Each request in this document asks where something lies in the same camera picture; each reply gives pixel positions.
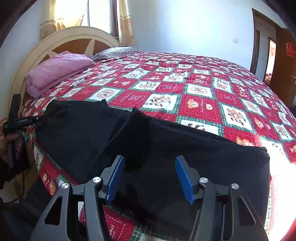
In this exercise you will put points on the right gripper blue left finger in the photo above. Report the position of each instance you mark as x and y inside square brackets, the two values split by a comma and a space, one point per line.
[111, 177]

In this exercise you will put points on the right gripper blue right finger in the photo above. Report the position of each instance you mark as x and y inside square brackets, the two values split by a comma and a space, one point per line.
[188, 178]

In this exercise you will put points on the black pants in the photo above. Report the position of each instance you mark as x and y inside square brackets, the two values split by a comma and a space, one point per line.
[85, 137]

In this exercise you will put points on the person's left hand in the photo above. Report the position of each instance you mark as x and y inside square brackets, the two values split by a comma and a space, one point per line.
[5, 149]

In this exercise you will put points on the folded pink blanket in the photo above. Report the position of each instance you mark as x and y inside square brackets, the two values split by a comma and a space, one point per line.
[55, 70]

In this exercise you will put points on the red patterned bed quilt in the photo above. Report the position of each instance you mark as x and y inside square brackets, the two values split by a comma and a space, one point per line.
[207, 94]

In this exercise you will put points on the cream wooden headboard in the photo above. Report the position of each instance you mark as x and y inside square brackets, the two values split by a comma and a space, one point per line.
[80, 40]

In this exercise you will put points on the grey striped pillow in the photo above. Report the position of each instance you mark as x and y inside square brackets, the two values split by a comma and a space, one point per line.
[114, 52]

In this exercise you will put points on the brown wooden door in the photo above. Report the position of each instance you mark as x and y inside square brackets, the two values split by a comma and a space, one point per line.
[283, 78]

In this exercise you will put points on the yellow curtain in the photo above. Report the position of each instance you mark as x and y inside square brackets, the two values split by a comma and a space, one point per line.
[125, 26]

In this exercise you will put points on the red door decoration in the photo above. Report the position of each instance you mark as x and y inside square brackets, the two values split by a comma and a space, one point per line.
[289, 49]

